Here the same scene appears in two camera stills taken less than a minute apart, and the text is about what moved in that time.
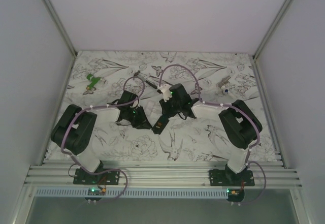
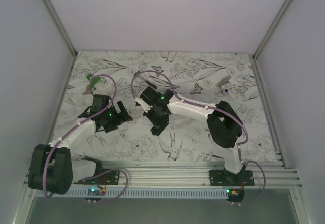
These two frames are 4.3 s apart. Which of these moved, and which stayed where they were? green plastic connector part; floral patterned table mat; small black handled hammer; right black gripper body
Moved: right black gripper body
Stayed: small black handled hammer; floral patterned table mat; green plastic connector part
